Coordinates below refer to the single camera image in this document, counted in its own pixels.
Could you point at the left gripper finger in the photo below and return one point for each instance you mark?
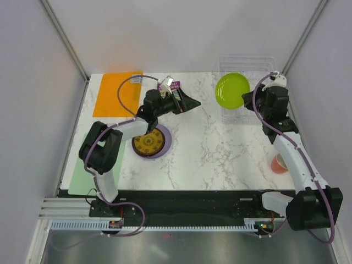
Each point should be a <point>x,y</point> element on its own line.
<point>178,93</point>
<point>188,103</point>

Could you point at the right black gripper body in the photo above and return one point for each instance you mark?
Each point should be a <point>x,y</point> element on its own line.
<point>260,98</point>

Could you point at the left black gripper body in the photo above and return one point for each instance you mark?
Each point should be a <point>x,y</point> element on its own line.
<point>168,105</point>

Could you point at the lime green plate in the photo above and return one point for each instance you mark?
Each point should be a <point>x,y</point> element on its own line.
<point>229,90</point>

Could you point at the purple plastic plate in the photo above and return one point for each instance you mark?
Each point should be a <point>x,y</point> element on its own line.
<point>167,145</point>

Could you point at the yellow brown patterned plate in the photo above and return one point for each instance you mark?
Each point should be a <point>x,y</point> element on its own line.
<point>150,144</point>

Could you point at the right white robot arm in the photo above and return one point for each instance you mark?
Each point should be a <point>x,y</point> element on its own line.
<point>315,204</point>

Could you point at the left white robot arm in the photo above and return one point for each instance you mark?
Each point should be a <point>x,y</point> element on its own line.
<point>100,148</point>

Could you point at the purple treehouse book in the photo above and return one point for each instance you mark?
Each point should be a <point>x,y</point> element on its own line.
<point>172,87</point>

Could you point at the orange cutting mat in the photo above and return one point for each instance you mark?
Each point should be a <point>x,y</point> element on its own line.
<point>114,101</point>

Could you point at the orange paper cup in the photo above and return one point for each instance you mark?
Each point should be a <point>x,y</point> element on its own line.
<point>278,164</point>

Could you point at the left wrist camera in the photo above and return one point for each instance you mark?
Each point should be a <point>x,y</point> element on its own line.
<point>167,83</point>

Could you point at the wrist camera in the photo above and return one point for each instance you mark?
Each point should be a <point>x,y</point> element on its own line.
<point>277,79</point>
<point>167,83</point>

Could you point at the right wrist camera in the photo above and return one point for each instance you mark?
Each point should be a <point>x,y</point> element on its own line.
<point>277,79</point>

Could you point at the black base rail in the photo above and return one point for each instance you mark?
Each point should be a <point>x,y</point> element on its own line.
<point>183,207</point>

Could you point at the white slotted cable duct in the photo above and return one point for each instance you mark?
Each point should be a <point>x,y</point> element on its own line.
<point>115,224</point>

